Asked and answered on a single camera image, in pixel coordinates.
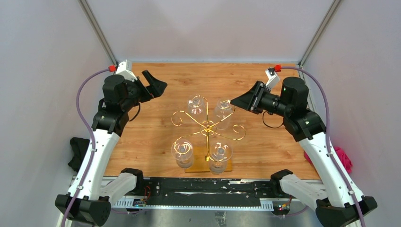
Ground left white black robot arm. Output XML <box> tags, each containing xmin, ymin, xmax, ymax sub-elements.
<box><xmin>55</xmin><ymin>70</ymin><xmax>167</xmax><ymax>227</ymax></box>

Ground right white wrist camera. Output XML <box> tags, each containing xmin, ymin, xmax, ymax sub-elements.
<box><xmin>265</xmin><ymin>68</ymin><xmax>280</xmax><ymax>91</ymax></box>

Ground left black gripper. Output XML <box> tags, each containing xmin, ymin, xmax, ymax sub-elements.
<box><xmin>121</xmin><ymin>70</ymin><xmax>167</xmax><ymax>111</ymax></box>

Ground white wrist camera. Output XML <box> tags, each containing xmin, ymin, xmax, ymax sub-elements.
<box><xmin>265</xmin><ymin>68</ymin><xmax>280</xmax><ymax>91</ymax></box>
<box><xmin>115</xmin><ymin>60</ymin><xmax>138</xmax><ymax>82</ymax></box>

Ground wine glass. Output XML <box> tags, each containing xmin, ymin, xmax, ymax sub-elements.
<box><xmin>214</xmin><ymin>98</ymin><xmax>234</xmax><ymax>130</ymax></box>
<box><xmin>171</xmin><ymin>139</ymin><xmax>194</xmax><ymax>169</ymax></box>
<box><xmin>208</xmin><ymin>141</ymin><xmax>233</xmax><ymax>175</ymax></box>
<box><xmin>187</xmin><ymin>94</ymin><xmax>206</xmax><ymax>116</ymax></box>

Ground wooden rack base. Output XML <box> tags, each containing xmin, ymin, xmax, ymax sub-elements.
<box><xmin>184</xmin><ymin>146</ymin><xmax>233</xmax><ymax>174</ymax></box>

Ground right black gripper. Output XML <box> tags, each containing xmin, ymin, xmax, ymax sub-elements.
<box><xmin>230</xmin><ymin>81</ymin><xmax>291</xmax><ymax>117</ymax></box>

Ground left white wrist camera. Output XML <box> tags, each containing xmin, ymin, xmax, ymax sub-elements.
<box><xmin>115</xmin><ymin>60</ymin><xmax>138</xmax><ymax>82</ymax></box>

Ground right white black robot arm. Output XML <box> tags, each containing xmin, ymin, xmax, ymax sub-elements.
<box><xmin>230</xmin><ymin>77</ymin><xmax>377</xmax><ymax>227</ymax></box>

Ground gold wire glass rack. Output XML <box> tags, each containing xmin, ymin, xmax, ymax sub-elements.
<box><xmin>170</xmin><ymin>96</ymin><xmax>246</xmax><ymax>161</ymax></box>

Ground pink cloth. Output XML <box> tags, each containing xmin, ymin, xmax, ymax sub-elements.
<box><xmin>303</xmin><ymin>146</ymin><xmax>353</xmax><ymax>174</ymax></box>

